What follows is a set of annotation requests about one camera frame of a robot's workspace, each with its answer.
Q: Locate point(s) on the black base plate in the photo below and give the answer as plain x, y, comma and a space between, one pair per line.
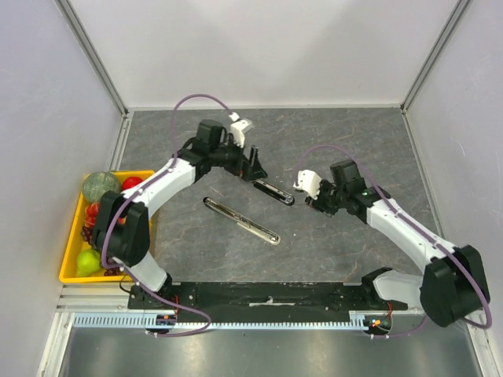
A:
205, 296

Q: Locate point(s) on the yellow plastic bin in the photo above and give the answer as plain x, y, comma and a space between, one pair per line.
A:
75, 242

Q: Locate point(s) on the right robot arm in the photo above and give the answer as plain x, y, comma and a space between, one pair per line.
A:
452, 282

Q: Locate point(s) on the purple grape bunch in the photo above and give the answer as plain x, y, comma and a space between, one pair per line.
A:
86, 234

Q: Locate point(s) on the green pear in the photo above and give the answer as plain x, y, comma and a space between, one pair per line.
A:
88, 262

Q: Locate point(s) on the green striped melon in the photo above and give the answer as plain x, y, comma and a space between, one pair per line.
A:
96, 184

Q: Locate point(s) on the silver and black stapler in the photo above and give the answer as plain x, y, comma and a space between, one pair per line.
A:
245, 223

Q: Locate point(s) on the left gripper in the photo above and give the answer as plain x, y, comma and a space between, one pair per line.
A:
244, 167

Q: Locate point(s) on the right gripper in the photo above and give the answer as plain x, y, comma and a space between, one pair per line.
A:
319, 199

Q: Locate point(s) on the red cherry tomato cluster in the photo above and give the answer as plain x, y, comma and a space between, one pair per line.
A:
91, 212

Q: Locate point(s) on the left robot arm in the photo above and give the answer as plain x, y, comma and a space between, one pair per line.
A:
121, 231

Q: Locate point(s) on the grey cable duct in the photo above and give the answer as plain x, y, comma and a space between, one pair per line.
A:
157, 321

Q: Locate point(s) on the red apple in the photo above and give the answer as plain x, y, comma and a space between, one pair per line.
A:
131, 182

